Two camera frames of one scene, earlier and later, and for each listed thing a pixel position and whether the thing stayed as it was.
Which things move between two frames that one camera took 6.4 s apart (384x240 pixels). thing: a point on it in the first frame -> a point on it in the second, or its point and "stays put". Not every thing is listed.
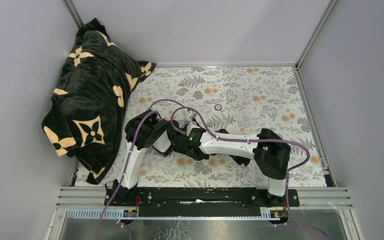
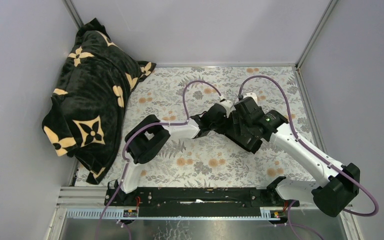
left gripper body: [171, 138] -> [218, 126]
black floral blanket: [86, 114] stays put
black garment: [241, 160] -> [237, 131]
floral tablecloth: [235, 100] stays put
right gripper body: [200, 158] -> [249, 123]
